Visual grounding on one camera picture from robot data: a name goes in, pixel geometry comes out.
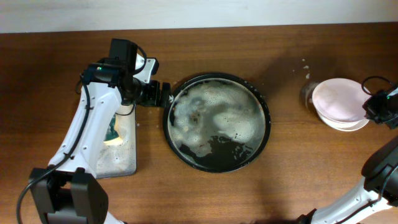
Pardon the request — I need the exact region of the right black cable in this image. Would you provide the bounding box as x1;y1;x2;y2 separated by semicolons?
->
361;75;398;96

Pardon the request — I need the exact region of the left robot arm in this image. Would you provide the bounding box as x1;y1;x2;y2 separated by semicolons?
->
16;39;172;223

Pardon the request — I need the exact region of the black cable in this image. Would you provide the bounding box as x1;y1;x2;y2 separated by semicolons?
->
16;74;93;224
361;75;398;96

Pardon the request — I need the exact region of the pinkish white plate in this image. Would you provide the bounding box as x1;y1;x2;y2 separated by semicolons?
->
312;78;370;123

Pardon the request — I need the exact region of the left black cable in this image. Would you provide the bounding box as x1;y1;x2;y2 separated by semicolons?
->
16;74;93;224

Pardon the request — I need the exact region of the rectangular black soap tray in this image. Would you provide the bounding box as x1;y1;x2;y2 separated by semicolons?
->
96;105;137;179

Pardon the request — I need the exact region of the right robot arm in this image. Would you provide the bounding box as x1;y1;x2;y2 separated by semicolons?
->
296;89;397;224

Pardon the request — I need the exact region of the round black tray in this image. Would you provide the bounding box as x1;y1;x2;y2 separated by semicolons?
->
163;72;271;173

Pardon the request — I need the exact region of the green yellow sponge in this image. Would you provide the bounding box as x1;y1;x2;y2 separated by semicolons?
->
103;115;123;146

